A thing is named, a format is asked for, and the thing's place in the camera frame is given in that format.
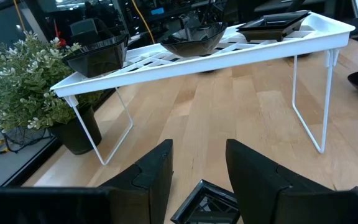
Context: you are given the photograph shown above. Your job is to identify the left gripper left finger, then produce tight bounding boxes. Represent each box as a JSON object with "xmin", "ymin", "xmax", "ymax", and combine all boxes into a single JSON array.
[{"xmin": 99, "ymin": 139, "xmax": 174, "ymax": 224}]

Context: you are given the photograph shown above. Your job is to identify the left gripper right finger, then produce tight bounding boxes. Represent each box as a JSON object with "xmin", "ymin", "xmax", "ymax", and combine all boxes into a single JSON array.
[{"xmin": 225, "ymin": 139, "xmax": 338, "ymax": 224}]

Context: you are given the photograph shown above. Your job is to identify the deep black square bowl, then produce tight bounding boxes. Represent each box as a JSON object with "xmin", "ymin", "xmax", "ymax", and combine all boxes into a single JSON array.
[{"xmin": 61, "ymin": 33, "xmax": 130, "ymax": 78}]

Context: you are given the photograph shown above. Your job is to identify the black wavy square plate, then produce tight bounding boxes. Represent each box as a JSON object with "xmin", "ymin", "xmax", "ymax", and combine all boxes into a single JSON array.
[{"xmin": 160, "ymin": 21, "xmax": 229, "ymax": 58}]

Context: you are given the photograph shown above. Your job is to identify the white lattice rack shelf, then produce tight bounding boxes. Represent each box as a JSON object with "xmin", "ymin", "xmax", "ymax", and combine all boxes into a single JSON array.
[{"xmin": 50, "ymin": 11, "xmax": 356, "ymax": 166}]

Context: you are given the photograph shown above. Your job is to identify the green potted plant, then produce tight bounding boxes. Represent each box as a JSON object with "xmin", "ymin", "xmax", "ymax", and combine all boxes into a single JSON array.
[{"xmin": 0, "ymin": 30, "xmax": 104, "ymax": 156}]

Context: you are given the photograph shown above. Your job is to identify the red tool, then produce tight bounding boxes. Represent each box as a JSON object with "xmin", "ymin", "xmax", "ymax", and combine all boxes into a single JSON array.
[{"xmin": 53, "ymin": 18, "xmax": 67, "ymax": 48}]

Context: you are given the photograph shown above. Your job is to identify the black cable tangle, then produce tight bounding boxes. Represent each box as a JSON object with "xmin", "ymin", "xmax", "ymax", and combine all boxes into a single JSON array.
[{"xmin": 0, "ymin": 126, "xmax": 54, "ymax": 174}]

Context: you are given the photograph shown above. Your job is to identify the yellow extension cable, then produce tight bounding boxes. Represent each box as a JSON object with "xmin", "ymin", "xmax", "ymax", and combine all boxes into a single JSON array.
[{"xmin": 130, "ymin": 0, "xmax": 155, "ymax": 45}]

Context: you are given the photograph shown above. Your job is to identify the thin yellow cable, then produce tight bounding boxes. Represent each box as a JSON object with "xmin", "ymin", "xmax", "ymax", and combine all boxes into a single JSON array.
[{"xmin": 12, "ymin": 0, "xmax": 27, "ymax": 32}]

